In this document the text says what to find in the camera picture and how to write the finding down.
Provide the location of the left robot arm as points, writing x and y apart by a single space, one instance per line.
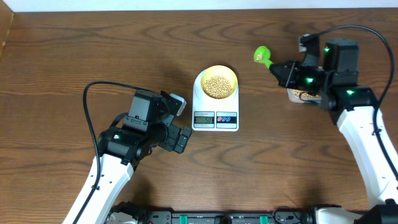
118 153

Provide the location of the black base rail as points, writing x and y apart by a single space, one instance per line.
127 212

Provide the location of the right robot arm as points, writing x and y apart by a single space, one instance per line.
355 111

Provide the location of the clear plastic bean container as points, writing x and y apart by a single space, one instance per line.
295 99

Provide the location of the green plastic measuring scoop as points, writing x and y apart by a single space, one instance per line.
263 55

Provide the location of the white digital kitchen scale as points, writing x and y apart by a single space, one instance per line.
209 114

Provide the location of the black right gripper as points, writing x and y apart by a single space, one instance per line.
288 80

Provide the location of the yellow plastic bowl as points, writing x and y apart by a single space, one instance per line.
220 70

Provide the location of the soybeans in yellow bowl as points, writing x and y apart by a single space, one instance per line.
218 87

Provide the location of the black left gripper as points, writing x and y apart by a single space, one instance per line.
173 131

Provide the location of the pile of dried soybeans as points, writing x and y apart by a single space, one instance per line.
304 95

